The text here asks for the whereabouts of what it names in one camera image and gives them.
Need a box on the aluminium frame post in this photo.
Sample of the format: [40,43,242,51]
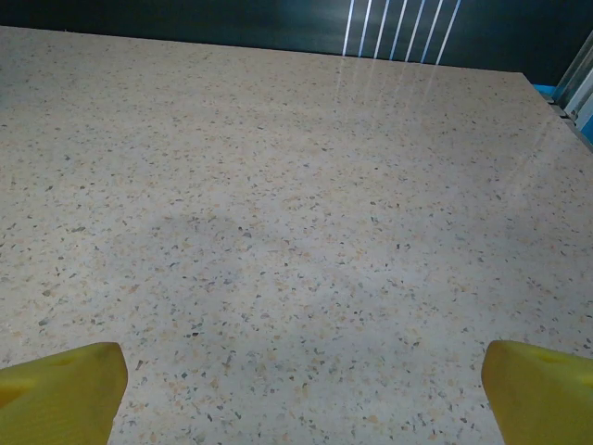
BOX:
[553,36,593,120]

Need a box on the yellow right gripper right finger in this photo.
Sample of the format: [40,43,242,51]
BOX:
[481,339,593,445]

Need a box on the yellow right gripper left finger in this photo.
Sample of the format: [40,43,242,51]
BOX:
[0,341,129,445]

